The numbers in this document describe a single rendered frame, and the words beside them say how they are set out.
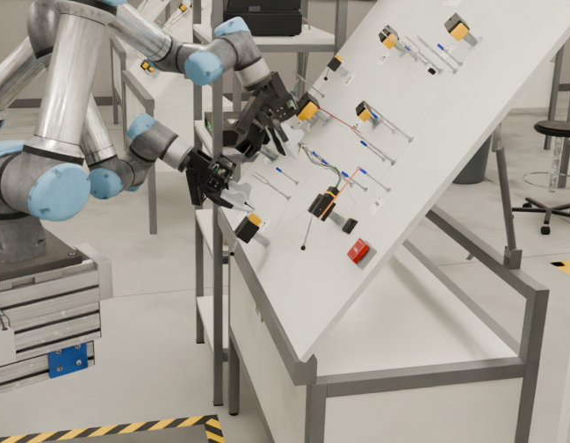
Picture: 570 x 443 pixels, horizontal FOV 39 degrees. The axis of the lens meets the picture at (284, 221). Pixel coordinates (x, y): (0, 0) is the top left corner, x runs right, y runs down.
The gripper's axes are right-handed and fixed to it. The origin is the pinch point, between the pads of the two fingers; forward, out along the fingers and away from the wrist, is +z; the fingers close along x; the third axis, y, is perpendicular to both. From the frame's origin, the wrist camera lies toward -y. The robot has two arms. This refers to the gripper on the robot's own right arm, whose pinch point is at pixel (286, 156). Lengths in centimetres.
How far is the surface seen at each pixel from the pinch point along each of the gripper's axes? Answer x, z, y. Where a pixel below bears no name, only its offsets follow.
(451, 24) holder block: -7, -9, 52
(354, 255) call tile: -23.0, 22.5, -2.5
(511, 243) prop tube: -17, 47, 38
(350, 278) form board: -21.5, 27.6, -5.3
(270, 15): 95, -21, 43
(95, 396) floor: 131, 82, -86
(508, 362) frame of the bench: -27, 69, 19
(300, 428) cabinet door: -13, 59, -33
